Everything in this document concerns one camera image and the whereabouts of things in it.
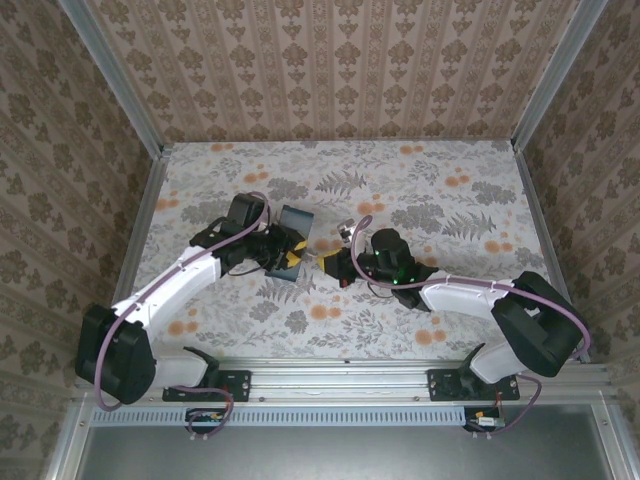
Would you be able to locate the starry night painted box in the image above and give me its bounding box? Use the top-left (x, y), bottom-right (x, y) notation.
top-left (264, 203), bottom-right (317, 281)

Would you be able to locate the floral patterned table cover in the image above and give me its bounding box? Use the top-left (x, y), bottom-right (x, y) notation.
top-left (113, 140), bottom-right (575, 361)

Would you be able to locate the grey sheet metal panel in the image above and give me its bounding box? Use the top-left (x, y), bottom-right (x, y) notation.
top-left (42, 394), bottom-right (640, 480)

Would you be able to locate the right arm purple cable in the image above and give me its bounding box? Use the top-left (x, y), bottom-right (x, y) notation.
top-left (349, 214), bottom-right (593, 442)

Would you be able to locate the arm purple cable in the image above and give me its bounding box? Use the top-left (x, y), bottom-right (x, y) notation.
top-left (93, 190), bottom-right (274, 442)
top-left (349, 214), bottom-right (593, 442)

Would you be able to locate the aluminium table side rail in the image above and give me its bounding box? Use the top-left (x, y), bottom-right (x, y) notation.
top-left (93, 144), bottom-right (174, 366)
top-left (513, 144), bottom-right (592, 365)

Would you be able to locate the aluminium mounting rail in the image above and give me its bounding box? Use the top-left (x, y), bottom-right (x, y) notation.
top-left (73, 358), bottom-right (615, 402)

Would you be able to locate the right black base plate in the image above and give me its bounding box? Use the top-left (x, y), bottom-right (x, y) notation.
top-left (427, 368), bottom-right (521, 403)

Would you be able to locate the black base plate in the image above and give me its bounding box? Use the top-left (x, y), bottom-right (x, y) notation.
top-left (427, 368), bottom-right (521, 403)
top-left (163, 368), bottom-right (252, 403)

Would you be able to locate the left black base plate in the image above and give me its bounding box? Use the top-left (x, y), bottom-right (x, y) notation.
top-left (163, 368), bottom-right (252, 403)

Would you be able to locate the grey slotted cable duct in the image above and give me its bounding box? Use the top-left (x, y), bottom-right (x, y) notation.
top-left (91, 405), bottom-right (469, 428)

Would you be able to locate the black connector block with wires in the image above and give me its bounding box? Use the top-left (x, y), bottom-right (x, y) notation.
top-left (463, 406), bottom-right (505, 434)
top-left (185, 407), bottom-right (227, 435)

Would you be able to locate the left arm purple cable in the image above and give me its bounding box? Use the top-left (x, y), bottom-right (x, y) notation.
top-left (93, 190), bottom-right (274, 442)

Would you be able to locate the aluminium frame post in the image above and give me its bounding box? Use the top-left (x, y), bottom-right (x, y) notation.
top-left (58, 0), bottom-right (167, 154)
top-left (512, 0), bottom-right (611, 150)

